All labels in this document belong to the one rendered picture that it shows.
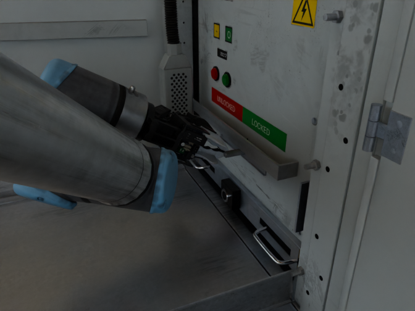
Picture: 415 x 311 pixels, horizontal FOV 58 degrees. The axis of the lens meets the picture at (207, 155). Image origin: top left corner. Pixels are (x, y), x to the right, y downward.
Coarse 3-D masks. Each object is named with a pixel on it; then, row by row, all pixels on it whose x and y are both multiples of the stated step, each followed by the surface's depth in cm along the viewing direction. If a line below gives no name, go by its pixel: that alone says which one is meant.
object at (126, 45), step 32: (0, 0) 89; (32, 0) 91; (64, 0) 92; (96, 0) 94; (128, 0) 95; (160, 0) 97; (0, 32) 90; (32, 32) 92; (64, 32) 94; (96, 32) 95; (128, 32) 97; (160, 32) 100; (32, 64) 97; (96, 64) 100; (128, 64) 102
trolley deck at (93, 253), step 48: (192, 192) 95; (0, 240) 78; (48, 240) 78; (96, 240) 78; (144, 240) 78; (192, 240) 78; (240, 240) 78; (0, 288) 66; (48, 288) 66; (96, 288) 66; (144, 288) 66; (192, 288) 66
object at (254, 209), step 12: (216, 168) 94; (216, 180) 95; (240, 204) 84; (252, 204) 79; (252, 216) 80; (264, 216) 74; (276, 228) 71; (276, 240) 72; (288, 240) 67; (288, 252) 68
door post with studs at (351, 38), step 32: (352, 0) 40; (352, 32) 41; (352, 64) 42; (352, 96) 43; (320, 128) 50; (352, 128) 44; (320, 160) 51; (320, 192) 51; (320, 224) 53; (320, 256) 54; (320, 288) 55
